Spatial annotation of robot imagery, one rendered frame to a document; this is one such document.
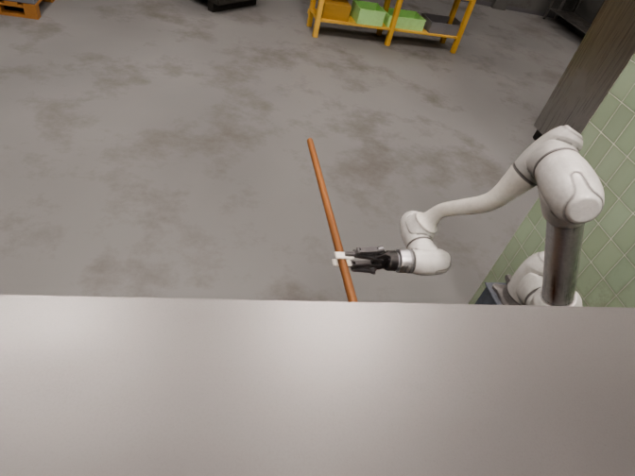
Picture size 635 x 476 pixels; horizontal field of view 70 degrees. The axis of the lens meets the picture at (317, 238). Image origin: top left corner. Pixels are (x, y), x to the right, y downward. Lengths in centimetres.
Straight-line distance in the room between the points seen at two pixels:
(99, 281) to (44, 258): 39
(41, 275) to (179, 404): 299
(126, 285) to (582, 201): 250
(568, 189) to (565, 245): 23
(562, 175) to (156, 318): 123
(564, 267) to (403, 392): 137
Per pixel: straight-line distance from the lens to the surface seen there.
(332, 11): 711
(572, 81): 579
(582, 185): 136
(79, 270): 318
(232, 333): 25
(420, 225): 177
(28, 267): 327
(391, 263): 166
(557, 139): 150
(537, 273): 190
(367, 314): 28
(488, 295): 210
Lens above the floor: 231
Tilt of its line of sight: 42 degrees down
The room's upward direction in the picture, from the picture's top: 15 degrees clockwise
